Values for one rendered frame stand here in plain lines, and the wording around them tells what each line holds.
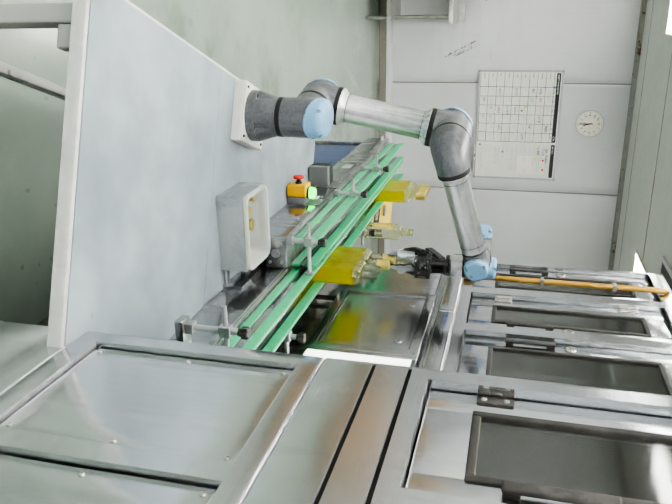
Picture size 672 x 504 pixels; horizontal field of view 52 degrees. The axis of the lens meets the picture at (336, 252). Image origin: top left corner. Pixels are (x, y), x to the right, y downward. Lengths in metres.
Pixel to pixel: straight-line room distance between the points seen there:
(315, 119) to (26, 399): 1.12
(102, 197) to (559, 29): 6.81
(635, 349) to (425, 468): 1.36
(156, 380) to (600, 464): 0.72
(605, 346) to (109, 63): 1.61
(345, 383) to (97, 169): 0.65
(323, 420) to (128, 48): 0.89
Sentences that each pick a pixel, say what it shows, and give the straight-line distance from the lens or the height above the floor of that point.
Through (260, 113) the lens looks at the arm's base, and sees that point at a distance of 2.03.
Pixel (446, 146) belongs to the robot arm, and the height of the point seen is 1.36.
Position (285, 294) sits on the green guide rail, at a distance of 2.01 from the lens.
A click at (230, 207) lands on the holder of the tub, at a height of 0.79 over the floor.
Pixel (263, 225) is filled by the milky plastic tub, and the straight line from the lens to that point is 2.09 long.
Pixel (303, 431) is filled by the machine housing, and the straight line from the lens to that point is 1.05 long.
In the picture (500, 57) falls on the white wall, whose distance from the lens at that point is 7.90.
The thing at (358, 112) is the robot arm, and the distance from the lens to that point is 2.11.
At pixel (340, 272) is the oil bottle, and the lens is 2.23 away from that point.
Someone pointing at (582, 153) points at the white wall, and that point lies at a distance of 8.06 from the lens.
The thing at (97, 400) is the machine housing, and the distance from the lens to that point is 1.22.
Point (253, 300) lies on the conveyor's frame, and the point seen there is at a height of 0.87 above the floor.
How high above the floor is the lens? 1.55
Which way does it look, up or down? 14 degrees down
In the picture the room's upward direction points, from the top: 94 degrees clockwise
